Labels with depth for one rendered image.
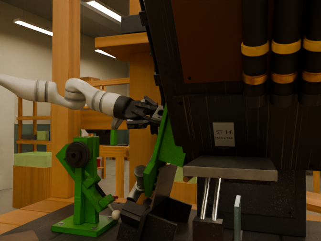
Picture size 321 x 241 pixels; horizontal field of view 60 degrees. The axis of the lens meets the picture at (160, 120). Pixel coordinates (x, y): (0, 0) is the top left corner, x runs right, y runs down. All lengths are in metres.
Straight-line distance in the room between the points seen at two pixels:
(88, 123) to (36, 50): 8.33
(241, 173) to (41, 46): 9.45
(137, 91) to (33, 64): 8.41
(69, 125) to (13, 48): 7.92
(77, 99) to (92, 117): 0.39
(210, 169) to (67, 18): 1.06
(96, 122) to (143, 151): 0.31
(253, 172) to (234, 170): 0.03
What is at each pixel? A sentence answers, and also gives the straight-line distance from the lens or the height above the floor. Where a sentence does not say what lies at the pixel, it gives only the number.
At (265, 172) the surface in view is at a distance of 0.50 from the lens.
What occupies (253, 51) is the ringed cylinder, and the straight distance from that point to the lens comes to 0.49.
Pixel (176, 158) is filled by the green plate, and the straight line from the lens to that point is 0.71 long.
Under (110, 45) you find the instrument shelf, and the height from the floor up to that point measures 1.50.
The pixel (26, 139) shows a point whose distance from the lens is 7.65.
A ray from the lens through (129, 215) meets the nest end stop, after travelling 0.77.
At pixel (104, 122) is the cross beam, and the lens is 1.31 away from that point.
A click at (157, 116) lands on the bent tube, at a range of 0.81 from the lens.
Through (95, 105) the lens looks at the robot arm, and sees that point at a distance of 0.90.
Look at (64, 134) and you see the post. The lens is 1.31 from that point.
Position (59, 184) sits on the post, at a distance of 1.35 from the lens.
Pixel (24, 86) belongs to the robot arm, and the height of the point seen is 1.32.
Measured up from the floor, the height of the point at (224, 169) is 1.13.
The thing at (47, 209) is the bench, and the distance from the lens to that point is 1.21.
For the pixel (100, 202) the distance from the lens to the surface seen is 0.85.
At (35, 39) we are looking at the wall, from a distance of 9.69.
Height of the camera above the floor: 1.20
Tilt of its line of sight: 1 degrees up
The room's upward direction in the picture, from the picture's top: straight up
